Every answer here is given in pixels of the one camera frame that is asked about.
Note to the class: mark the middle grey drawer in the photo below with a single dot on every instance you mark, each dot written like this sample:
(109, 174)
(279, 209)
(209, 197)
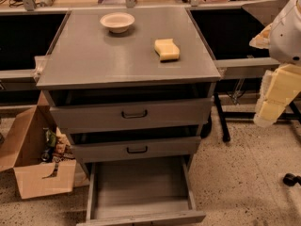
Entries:
(135, 144)

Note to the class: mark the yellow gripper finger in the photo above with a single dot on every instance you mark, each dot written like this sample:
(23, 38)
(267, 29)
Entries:
(262, 41)
(278, 89)

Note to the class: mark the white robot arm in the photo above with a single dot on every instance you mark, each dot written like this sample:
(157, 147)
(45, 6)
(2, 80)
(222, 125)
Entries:
(282, 38)

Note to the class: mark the black table stand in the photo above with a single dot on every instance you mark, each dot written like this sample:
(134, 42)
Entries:
(295, 115)

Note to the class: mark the grey tilted side table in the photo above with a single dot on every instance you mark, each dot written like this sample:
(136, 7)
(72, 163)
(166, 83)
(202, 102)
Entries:
(265, 11)

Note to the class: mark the snack packets in box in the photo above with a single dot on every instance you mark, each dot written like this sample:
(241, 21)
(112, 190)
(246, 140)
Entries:
(57, 147)

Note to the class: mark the bottom grey drawer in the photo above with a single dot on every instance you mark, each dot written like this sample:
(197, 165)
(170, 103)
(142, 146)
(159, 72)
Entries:
(141, 192)

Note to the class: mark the cardboard box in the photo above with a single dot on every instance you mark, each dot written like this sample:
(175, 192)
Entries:
(21, 152)

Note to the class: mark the white bowl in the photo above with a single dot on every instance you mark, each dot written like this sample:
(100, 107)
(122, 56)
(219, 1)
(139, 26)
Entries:
(117, 22)

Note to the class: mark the yellow sponge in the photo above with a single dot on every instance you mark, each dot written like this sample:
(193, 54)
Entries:
(167, 49)

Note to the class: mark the top grey drawer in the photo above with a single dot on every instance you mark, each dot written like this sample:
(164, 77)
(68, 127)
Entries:
(128, 116)

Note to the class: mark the black caster wheel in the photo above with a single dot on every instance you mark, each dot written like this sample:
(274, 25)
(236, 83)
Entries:
(291, 180)

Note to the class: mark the grey drawer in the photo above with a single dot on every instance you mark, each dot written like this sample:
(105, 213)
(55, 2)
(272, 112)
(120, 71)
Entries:
(141, 192)
(135, 144)
(128, 116)

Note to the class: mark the grey drawer cabinet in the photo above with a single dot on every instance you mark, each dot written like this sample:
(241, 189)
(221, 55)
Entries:
(92, 66)

